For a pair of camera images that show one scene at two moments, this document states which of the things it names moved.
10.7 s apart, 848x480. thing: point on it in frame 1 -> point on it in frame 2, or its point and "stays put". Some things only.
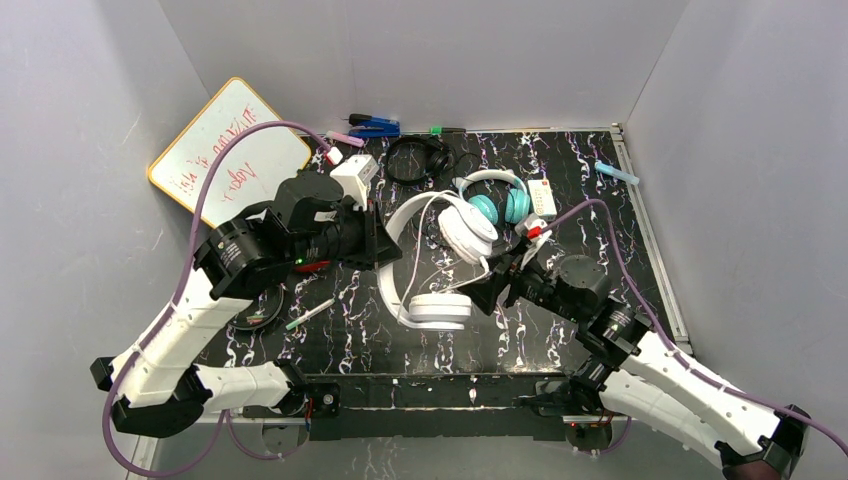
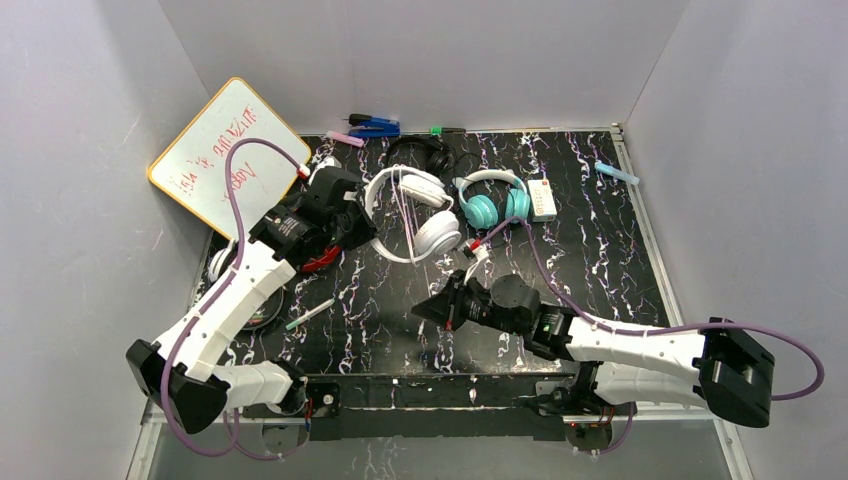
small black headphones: [441, 161] stays put
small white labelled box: [542, 199] stays put
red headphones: [310, 267] stays put
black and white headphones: [262, 311] stays put
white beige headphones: [470, 234] -> [440, 232]
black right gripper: [506, 283] -> [452, 303]
